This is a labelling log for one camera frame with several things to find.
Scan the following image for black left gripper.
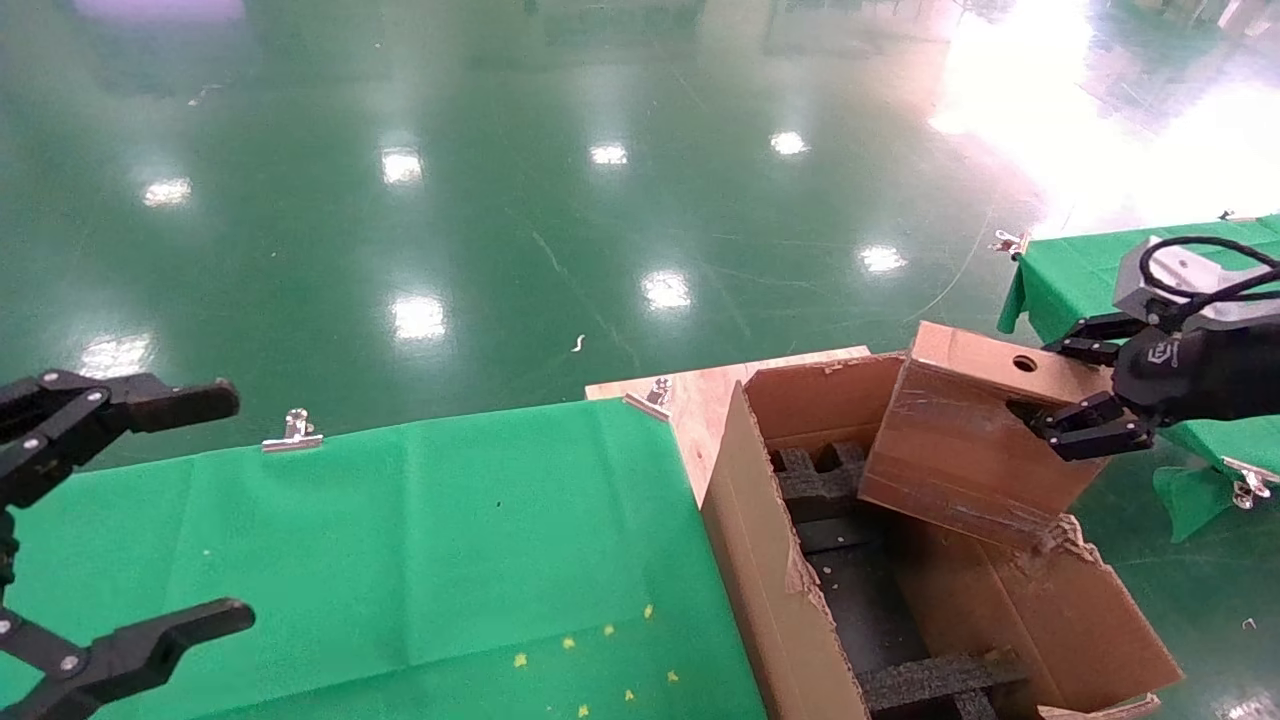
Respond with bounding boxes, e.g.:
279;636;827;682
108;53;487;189
0;370;256;720

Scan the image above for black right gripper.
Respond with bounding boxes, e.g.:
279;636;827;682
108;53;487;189
1008;312;1280;463

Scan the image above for small brown cardboard box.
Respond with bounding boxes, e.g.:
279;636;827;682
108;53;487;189
858;320;1116;551

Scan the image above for large open brown carton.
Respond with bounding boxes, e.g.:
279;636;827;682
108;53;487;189
700;350;1186;720

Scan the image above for green table cloth with crumbs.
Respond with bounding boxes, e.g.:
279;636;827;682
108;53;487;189
998;215;1280;541

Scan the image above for large green table cloth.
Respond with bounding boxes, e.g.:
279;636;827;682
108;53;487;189
0;398;766;720

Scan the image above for black foam insert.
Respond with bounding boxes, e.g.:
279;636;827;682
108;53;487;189
768;440;1031;720

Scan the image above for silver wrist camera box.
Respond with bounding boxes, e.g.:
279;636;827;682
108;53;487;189
1113;237;1280;326

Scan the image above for silver camera mount bracket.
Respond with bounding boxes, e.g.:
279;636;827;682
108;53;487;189
1195;295;1280;328

